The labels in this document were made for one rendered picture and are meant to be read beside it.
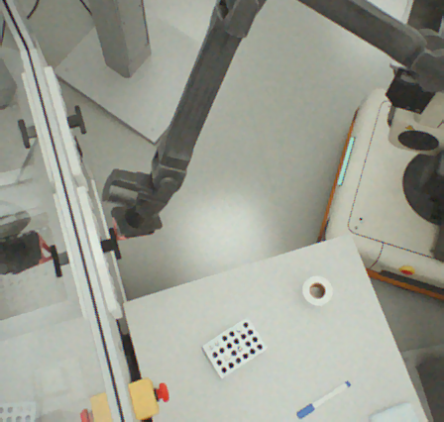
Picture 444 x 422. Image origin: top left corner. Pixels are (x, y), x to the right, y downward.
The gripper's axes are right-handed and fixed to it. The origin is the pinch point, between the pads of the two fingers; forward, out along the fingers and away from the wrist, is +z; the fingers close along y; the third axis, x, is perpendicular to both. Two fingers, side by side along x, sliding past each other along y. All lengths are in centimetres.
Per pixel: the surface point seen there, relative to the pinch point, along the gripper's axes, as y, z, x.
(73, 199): 11.5, -6.6, -7.3
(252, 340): -21.2, -1.9, 31.0
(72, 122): 3.7, -1.9, -28.9
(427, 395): -107, 39, 60
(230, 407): -14.5, 6.0, 42.5
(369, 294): -50, -13, 30
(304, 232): -95, 49, -7
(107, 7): -35, 26, -88
